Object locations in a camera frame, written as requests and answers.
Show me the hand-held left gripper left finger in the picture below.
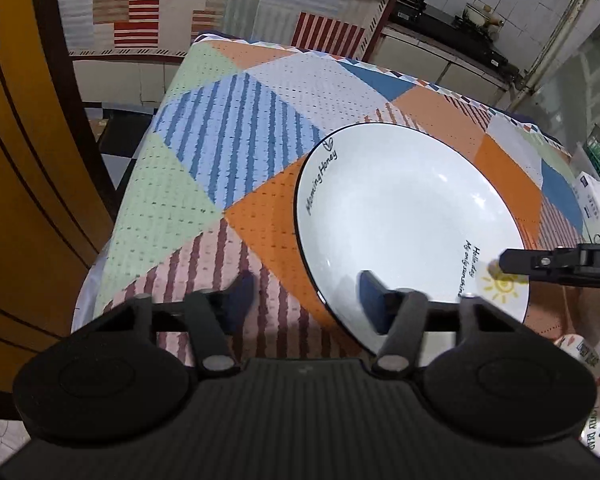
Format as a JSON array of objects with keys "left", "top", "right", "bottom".
[{"left": 92, "top": 271, "right": 257, "bottom": 375}]

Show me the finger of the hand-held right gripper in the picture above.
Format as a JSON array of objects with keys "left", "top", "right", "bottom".
[{"left": 499, "top": 242, "right": 600, "bottom": 292}]

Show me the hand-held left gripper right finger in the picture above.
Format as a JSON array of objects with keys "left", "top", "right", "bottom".
[{"left": 357, "top": 270, "right": 528, "bottom": 377}]

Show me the white plate with sun print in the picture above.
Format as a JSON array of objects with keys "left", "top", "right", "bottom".
[{"left": 294, "top": 122, "right": 531, "bottom": 356}]

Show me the printed plate with red rim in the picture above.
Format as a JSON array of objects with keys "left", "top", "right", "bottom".
[{"left": 552, "top": 332, "right": 600, "bottom": 466}]

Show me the white tissue pack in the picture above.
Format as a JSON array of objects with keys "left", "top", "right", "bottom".
[{"left": 572, "top": 171, "right": 600, "bottom": 241}]

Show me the patchwork tablecloth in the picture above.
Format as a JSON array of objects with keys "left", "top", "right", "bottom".
[{"left": 72, "top": 34, "right": 600, "bottom": 361}]

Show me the leaning metal sheet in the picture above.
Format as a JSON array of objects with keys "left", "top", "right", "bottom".
[{"left": 510, "top": 0, "right": 600, "bottom": 151}]

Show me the yellow wooden chair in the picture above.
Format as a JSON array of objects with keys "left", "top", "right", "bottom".
[{"left": 0, "top": 0, "right": 118, "bottom": 406}]

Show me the black gas stove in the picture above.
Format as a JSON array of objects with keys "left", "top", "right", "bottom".
[{"left": 387, "top": 0, "right": 523, "bottom": 86}]

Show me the pot with glass lid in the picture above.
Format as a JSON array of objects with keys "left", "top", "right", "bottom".
[{"left": 462, "top": 4, "right": 503, "bottom": 28}]

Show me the striped patchwork counter cloth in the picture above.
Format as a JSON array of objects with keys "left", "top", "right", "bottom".
[{"left": 54, "top": 0, "right": 393, "bottom": 58}]

